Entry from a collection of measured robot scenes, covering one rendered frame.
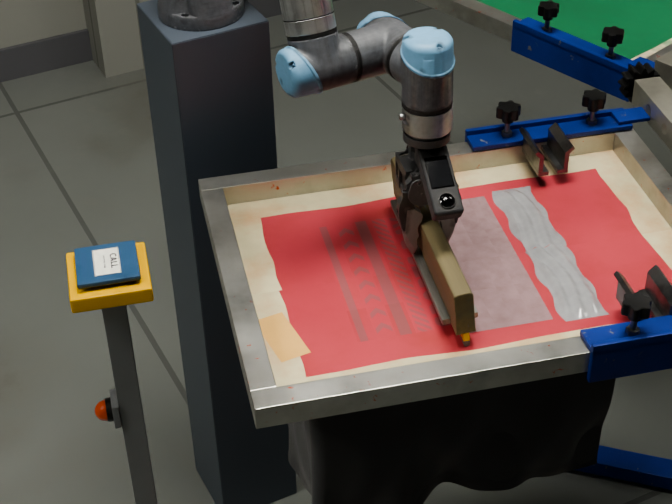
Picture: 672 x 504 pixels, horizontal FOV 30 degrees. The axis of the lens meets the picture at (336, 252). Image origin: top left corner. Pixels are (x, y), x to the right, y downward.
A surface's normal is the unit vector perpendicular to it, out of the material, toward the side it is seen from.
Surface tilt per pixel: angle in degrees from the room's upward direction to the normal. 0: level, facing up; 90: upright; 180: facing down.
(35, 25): 90
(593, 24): 0
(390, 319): 0
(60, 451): 0
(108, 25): 90
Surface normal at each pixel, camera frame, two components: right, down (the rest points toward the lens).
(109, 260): -0.02, -0.80
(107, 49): 0.45, 0.53
